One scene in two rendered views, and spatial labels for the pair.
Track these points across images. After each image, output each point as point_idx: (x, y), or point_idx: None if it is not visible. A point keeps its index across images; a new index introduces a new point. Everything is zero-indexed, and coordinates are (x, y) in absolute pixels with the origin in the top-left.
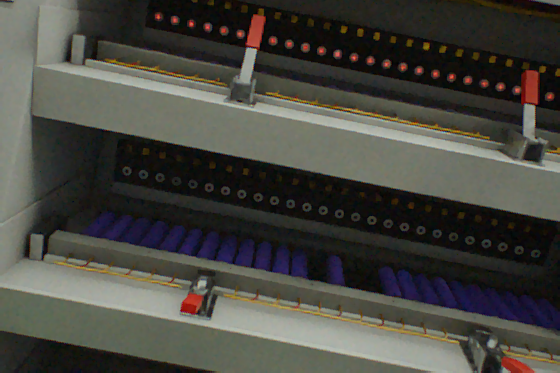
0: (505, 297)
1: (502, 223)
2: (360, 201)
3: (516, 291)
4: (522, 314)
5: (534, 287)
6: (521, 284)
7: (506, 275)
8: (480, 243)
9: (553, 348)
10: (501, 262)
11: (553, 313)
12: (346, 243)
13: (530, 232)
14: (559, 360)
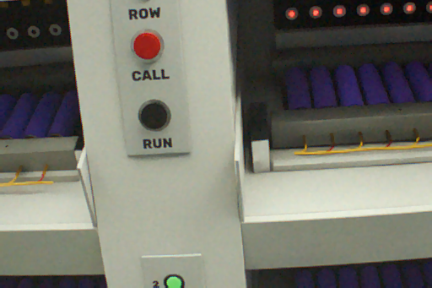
0: (17, 102)
1: (14, 2)
2: None
3: (56, 86)
4: (4, 125)
5: (74, 75)
6: (56, 76)
7: (47, 67)
8: (6, 35)
9: (2, 165)
10: (39, 52)
11: (59, 111)
12: None
13: (54, 2)
14: (10, 178)
